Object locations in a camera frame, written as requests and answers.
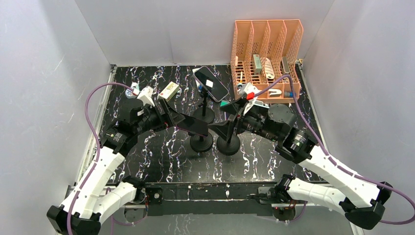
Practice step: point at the clear-case phone on stand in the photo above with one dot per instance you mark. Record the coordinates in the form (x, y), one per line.
(211, 83)

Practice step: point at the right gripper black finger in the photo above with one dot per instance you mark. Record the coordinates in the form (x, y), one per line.
(226, 129)
(234, 107)

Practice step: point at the grey item in organizer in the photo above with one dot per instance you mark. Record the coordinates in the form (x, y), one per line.
(285, 68)

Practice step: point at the blue white jar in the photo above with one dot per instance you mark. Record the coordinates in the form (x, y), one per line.
(131, 93)

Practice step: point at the white ribbed item in organizer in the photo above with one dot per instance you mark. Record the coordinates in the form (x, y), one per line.
(269, 71)

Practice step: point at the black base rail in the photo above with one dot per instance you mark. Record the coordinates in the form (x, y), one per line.
(210, 198)

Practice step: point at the black phone stand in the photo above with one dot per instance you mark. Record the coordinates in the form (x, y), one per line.
(228, 148)
(203, 112)
(201, 144)

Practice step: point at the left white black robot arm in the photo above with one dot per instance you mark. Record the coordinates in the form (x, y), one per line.
(84, 211)

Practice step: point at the grey stapler in organizer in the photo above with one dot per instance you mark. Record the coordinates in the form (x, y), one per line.
(257, 65)

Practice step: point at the white tape dispenser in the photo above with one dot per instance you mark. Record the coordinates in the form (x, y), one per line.
(274, 93)

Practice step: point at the teal white eraser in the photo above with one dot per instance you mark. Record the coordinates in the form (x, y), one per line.
(224, 104)

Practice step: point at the orange file organizer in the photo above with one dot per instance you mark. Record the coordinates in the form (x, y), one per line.
(271, 39)

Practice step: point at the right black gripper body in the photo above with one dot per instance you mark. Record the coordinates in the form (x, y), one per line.
(252, 123)

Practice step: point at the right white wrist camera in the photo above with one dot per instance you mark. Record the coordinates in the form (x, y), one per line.
(249, 91)

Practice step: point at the cream box with red label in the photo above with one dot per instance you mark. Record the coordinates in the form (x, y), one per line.
(169, 91)

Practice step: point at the blue capped tube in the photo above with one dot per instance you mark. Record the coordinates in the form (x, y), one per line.
(289, 94)

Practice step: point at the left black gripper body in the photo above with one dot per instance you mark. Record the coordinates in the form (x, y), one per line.
(152, 119)

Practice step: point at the purple-edged phone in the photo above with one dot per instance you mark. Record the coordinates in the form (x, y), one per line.
(194, 126)

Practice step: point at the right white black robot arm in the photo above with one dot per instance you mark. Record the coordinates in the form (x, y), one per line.
(362, 203)

